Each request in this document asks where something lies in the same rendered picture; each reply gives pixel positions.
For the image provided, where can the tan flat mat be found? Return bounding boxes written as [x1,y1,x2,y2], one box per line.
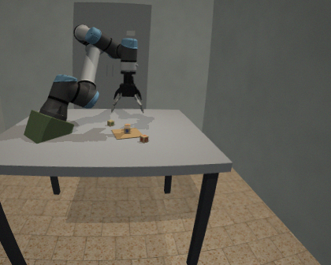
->
[111,128,143,140]

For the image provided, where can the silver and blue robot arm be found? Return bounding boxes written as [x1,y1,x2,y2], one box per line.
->
[39,24,138,121]

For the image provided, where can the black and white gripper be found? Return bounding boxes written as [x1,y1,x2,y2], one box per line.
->
[111,71,143,112]

